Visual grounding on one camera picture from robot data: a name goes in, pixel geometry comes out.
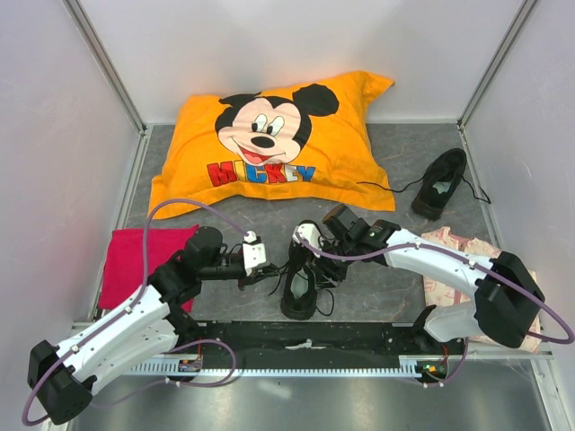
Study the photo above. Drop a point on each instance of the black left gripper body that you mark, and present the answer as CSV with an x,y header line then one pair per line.
x,y
250,277

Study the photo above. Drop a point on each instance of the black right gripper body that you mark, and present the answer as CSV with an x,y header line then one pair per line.
x,y
331,268

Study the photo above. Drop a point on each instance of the black shoe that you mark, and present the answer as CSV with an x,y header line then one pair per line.
x,y
302,284
439,184

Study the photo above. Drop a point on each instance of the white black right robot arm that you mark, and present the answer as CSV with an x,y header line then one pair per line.
x,y
503,299

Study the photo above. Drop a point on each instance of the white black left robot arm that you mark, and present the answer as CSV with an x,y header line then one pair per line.
x,y
64,377

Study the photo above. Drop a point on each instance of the orange Mickey pillow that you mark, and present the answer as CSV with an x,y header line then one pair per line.
x,y
302,141

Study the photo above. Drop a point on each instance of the magenta folded cloth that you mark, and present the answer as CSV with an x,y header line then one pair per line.
x,y
123,268

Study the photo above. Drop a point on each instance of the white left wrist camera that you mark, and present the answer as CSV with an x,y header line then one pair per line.
x,y
254,253

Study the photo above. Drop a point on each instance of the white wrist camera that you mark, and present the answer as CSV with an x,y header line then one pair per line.
x,y
309,233
254,253

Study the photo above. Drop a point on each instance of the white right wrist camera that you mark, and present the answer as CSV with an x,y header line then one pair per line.
x,y
309,233

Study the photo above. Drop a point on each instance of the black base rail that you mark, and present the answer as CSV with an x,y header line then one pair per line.
x,y
378,337

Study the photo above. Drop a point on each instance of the aluminium slotted rail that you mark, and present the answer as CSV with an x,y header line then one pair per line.
x,y
297,363

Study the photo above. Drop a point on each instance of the left aluminium frame post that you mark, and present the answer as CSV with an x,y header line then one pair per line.
x,y
84,24

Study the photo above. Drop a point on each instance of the aluminium frame post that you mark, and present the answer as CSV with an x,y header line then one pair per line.
x,y
84,24
507,43

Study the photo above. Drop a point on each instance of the right aluminium frame post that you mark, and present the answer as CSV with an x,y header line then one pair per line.
x,y
507,43

